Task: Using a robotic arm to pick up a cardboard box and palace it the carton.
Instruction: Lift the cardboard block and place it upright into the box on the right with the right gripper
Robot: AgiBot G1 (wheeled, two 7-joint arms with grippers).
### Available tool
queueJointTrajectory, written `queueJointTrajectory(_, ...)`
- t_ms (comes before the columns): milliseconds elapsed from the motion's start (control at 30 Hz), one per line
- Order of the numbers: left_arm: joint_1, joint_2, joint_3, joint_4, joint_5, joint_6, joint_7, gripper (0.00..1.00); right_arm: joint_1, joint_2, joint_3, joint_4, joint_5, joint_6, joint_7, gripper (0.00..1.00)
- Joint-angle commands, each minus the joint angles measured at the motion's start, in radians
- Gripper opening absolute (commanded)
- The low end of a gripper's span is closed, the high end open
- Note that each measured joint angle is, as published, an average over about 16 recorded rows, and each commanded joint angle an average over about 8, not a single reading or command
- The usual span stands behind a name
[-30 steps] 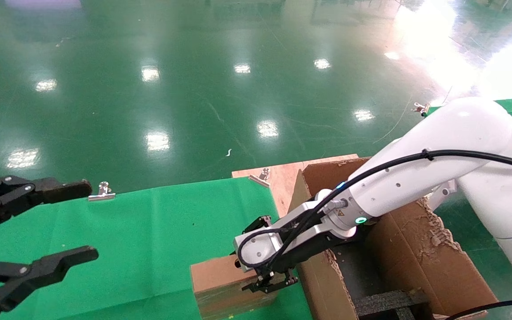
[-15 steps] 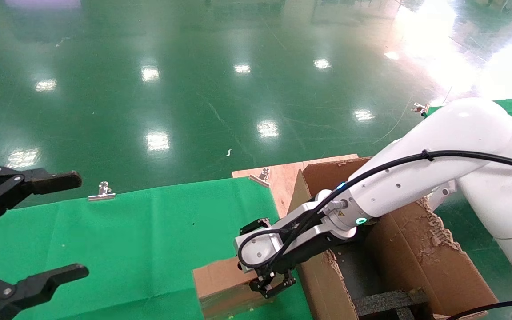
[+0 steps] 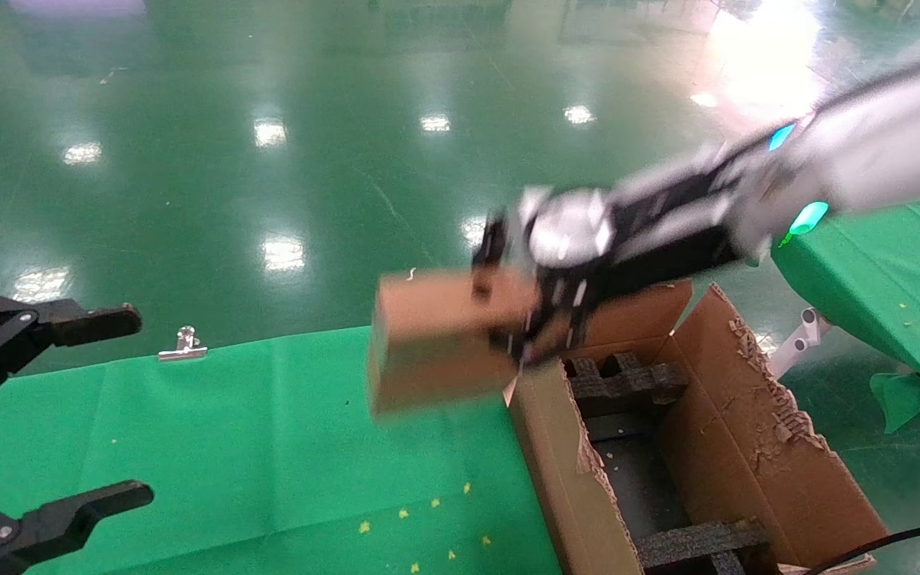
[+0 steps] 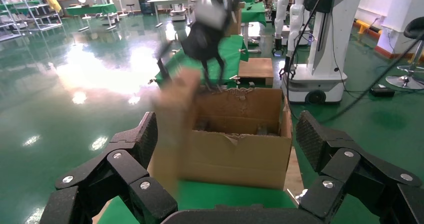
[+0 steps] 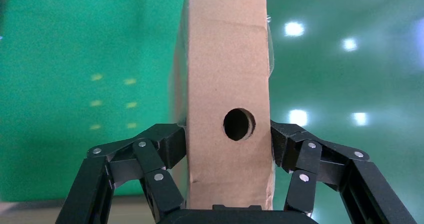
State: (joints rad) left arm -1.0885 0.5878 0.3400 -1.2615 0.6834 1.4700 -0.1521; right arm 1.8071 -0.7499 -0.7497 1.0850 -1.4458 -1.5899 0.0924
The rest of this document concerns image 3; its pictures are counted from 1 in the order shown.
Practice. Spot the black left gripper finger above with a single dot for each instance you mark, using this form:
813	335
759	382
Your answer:
77	323
69	519

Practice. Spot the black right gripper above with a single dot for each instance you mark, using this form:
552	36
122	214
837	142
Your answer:
652	231

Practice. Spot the small brown cardboard box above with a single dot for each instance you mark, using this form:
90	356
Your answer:
436	343

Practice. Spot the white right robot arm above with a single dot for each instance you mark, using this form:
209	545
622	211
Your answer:
875	144

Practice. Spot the large open cardboard carton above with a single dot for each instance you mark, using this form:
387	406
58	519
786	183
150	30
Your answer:
747	463

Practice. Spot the silver binder clip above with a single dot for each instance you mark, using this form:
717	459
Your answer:
183	345

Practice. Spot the black foam insert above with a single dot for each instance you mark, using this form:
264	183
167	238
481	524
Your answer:
628	379

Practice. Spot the large green tablecloth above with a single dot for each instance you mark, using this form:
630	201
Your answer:
268	447

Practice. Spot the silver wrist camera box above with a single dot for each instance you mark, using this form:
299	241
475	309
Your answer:
572	228

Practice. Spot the grey table leg bracket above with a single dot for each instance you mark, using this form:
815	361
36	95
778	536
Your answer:
803	335

